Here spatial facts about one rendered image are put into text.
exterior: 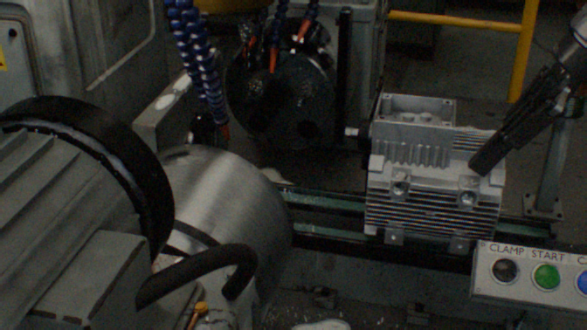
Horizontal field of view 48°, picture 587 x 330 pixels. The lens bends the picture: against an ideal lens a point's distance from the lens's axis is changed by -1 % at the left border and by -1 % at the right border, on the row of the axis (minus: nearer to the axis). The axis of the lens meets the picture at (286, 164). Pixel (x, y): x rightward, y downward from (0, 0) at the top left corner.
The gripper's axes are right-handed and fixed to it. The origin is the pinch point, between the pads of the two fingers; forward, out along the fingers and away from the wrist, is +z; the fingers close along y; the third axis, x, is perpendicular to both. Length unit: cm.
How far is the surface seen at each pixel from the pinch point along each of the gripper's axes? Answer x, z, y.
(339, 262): -6.4, 31.1, 1.2
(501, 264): 3.7, 2.7, 19.8
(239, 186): -28.5, 13.2, 21.2
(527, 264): 6.4, 1.3, 18.7
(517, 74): 63, 55, -221
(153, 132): -42.9, 22.8, 9.0
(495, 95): 76, 85, -268
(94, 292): -34, -3, 59
